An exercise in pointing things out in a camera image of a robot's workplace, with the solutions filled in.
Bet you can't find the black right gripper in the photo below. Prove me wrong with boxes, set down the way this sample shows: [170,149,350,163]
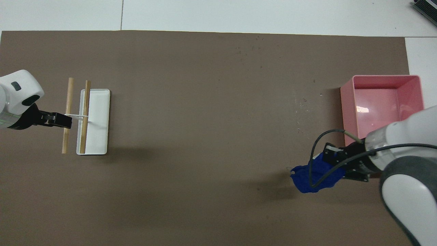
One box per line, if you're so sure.
[323,142,371,182]

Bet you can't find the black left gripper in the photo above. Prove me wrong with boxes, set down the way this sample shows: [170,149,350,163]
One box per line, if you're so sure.
[9,104,73,130]

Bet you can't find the blue cloth towel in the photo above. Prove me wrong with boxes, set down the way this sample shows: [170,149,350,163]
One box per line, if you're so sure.
[290,153,346,194]

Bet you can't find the light wooden dowel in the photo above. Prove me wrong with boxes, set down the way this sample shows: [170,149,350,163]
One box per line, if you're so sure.
[62,78,74,154]

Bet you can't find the dark wooden dowel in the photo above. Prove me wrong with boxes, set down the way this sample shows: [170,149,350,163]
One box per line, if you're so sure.
[80,80,91,154]

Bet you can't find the white rectangular tray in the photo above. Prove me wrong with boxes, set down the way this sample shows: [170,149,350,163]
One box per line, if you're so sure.
[76,89,111,155]

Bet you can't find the pink plastic bin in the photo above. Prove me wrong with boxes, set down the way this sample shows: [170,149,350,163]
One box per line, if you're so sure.
[340,75,424,147]

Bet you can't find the brown table mat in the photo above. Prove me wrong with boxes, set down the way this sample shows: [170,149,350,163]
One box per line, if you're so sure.
[0,30,429,246]

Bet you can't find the grey ribbed device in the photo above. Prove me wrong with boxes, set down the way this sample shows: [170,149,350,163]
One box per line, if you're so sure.
[411,0,437,17]

